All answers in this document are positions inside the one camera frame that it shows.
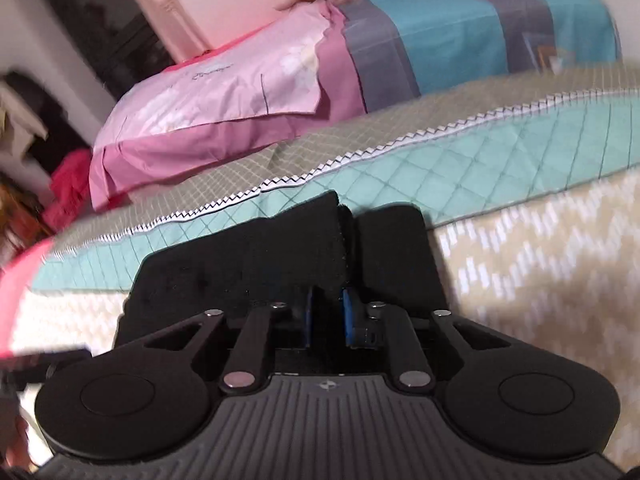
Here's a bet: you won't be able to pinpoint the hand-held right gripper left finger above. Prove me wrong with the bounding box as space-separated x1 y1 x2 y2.
112 286 315 393

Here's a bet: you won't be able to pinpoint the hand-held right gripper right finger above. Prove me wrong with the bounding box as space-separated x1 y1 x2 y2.
341 286 537 393

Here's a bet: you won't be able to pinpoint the black pants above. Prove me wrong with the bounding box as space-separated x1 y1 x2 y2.
112 190 451 358

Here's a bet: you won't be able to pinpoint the pink cloth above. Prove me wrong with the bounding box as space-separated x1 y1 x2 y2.
0 239 57 357

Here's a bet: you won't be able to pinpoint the red cloth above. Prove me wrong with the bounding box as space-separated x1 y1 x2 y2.
42 149 97 231

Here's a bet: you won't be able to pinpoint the beige and teal quilt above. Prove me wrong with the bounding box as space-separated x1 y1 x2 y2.
10 62 640 396

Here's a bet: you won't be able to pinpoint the dark clothes pile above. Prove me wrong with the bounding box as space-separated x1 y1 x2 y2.
0 71 96 177

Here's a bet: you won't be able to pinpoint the teal and grey striped pillow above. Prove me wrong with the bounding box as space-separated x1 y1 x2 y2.
334 0 623 112

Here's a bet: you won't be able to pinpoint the pink curtain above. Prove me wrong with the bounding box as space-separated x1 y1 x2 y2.
112 0 212 60

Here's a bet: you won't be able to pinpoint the dark window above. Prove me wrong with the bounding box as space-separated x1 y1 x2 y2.
30 0 176 102

